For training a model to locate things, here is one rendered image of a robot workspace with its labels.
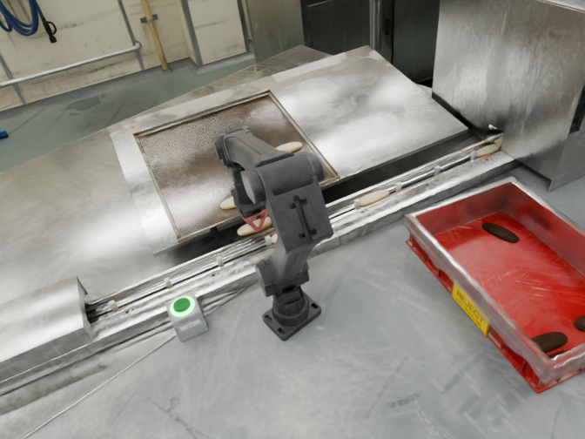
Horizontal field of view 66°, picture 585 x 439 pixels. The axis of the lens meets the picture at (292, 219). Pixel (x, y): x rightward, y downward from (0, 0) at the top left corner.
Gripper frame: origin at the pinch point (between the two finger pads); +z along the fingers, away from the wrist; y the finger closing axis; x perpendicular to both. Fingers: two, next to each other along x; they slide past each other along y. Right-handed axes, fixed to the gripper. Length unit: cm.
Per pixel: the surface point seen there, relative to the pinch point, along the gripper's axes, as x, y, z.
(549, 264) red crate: -58, -42, 11
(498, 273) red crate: -47, -38, 11
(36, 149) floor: 91, 286, 92
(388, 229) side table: -33.9, -10.5, 11.0
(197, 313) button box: 21.7, -16.5, 3.6
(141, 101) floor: 0, 315, 92
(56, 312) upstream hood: 50, -1, 1
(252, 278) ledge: 6.2, -9.0, 8.4
